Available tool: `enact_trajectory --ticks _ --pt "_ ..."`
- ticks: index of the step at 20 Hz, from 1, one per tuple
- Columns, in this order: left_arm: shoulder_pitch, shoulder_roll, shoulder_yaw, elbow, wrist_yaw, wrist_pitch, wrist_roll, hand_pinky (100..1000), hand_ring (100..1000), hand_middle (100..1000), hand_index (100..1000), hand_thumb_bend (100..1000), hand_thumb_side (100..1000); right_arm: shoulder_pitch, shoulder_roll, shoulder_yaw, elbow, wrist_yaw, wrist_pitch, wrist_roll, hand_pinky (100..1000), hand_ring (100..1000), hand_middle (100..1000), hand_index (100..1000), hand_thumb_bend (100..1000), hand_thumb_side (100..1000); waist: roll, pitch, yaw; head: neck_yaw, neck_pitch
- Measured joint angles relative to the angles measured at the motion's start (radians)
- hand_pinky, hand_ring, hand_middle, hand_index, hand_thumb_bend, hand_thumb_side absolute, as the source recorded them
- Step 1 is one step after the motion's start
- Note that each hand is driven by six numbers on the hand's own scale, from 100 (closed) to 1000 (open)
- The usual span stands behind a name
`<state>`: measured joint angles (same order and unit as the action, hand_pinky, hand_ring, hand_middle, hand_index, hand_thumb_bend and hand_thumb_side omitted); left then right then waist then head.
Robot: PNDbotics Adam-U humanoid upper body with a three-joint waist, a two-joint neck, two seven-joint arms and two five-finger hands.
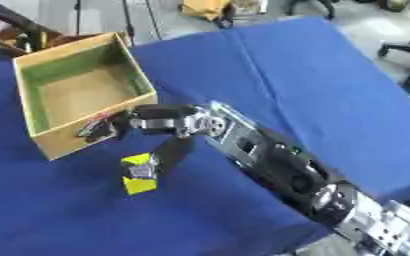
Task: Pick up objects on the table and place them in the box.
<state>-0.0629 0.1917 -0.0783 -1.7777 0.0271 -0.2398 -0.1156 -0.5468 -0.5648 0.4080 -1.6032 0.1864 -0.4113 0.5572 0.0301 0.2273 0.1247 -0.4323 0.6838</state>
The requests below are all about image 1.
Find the brown cardboard box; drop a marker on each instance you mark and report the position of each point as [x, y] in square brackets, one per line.
[22, 38]

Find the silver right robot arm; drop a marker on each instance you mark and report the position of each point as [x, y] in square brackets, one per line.
[284, 163]

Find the yellow block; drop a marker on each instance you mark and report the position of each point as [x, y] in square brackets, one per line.
[137, 185]

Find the black tripod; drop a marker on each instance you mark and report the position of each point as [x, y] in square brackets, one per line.
[130, 18]

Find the tan cardboard box green inside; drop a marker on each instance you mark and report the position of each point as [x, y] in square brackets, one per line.
[80, 90]

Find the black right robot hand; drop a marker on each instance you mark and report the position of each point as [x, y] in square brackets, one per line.
[156, 117]

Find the tan bag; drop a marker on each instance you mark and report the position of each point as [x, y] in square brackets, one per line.
[205, 9]

